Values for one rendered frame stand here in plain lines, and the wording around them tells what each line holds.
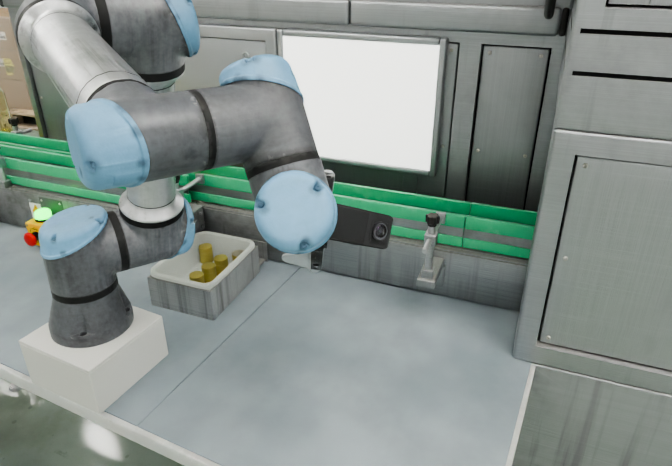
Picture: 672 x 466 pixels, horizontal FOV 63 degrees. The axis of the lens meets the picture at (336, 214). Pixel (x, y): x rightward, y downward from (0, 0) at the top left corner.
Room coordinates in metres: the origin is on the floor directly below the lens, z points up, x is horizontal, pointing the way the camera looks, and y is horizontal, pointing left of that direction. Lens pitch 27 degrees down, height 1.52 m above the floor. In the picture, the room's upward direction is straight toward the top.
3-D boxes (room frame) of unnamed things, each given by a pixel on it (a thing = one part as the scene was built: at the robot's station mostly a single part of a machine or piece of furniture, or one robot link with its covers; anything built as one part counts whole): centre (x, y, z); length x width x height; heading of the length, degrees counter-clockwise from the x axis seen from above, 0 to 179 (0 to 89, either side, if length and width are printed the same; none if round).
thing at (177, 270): (1.14, 0.32, 0.80); 0.22 x 0.17 x 0.09; 159
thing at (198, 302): (1.17, 0.31, 0.79); 0.27 x 0.17 x 0.08; 159
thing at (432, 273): (1.05, -0.21, 0.90); 0.17 x 0.05 x 0.22; 159
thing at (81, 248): (0.88, 0.47, 1.02); 0.13 x 0.12 x 0.14; 125
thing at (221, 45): (1.47, 0.16, 1.15); 0.90 x 0.03 x 0.34; 69
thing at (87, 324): (0.87, 0.47, 0.90); 0.15 x 0.15 x 0.10
